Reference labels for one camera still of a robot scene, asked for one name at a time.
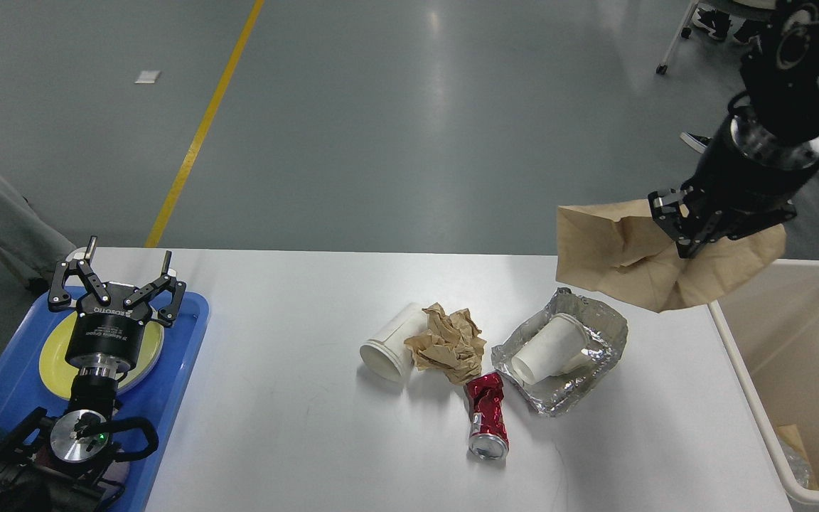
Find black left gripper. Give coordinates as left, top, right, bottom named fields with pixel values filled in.
left=48, top=236, right=187, bottom=374

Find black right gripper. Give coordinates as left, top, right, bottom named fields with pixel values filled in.
left=648, top=117, right=819, bottom=259

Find large brown paper bag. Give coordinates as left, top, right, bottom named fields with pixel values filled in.
left=555, top=200, right=787, bottom=312

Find yellow plastic plate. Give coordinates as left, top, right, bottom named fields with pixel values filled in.
left=38, top=312, right=164, bottom=400

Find aluminium foil tray sheet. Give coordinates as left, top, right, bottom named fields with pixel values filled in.
left=491, top=287, right=628, bottom=416

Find aluminium foil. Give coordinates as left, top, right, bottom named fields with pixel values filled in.
left=779, top=438, right=813, bottom=489

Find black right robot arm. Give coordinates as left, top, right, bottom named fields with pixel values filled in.
left=648, top=1, right=819, bottom=259

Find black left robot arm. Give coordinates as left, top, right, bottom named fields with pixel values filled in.
left=0, top=236, right=186, bottom=511

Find pale green plate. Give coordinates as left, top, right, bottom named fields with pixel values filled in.
left=117, top=340, right=164, bottom=396

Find seated person in jeans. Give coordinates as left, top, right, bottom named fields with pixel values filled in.
left=679, top=131, right=711, bottom=154

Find blue plastic tray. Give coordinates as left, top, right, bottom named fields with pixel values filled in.
left=0, top=292, right=209, bottom=511

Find beige plastic bin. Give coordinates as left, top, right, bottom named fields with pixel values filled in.
left=709, top=260, right=819, bottom=506

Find standing person grey trousers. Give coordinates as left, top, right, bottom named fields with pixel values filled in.
left=0, top=151, right=80, bottom=406

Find white office chair with jacket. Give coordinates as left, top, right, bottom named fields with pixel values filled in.
left=655, top=1, right=737, bottom=77

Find seated person in black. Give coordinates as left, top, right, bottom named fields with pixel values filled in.
left=692, top=7, right=766, bottom=45

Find crumpled brown paper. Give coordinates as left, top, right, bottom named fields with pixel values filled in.
left=403, top=302, right=486, bottom=385

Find white paper cup lying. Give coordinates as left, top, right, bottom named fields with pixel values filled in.
left=360, top=302, right=428, bottom=385

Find crushed red soda can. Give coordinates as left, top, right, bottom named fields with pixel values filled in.
left=464, top=372, right=510, bottom=461

